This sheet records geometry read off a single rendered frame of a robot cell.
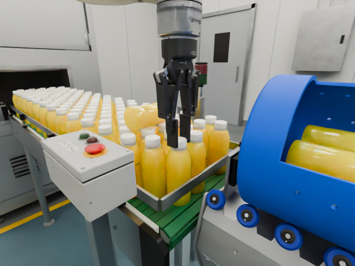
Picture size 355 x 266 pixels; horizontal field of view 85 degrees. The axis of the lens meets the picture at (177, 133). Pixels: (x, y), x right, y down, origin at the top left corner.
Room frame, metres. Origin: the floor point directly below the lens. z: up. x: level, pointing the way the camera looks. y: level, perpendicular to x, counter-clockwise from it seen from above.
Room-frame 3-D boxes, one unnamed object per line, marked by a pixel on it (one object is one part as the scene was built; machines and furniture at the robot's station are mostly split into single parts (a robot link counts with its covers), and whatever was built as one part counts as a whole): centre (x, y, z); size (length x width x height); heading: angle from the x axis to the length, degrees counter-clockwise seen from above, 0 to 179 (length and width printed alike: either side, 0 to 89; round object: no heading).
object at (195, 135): (0.49, -0.05, 1.07); 0.04 x 0.04 x 0.02
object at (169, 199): (0.49, -0.10, 0.96); 0.40 x 0.01 x 0.03; 138
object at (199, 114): (0.96, -0.11, 0.55); 0.04 x 0.04 x 1.10; 48
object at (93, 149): (0.33, 0.15, 1.11); 0.04 x 0.04 x 0.01
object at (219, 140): (0.60, -0.14, 0.98); 0.07 x 0.07 x 0.16
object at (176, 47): (0.44, 0.00, 1.26); 0.08 x 0.07 x 0.09; 138
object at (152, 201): (0.87, 0.64, 0.96); 1.60 x 0.01 x 0.03; 48
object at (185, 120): (0.46, -0.02, 1.10); 0.03 x 0.01 x 0.07; 48
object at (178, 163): (0.44, 0.00, 0.98); 0.07 x 0.07 x 0.16
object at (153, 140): (0.46, 0.06, 1.07); 0.04 x 0.04 x 0.02
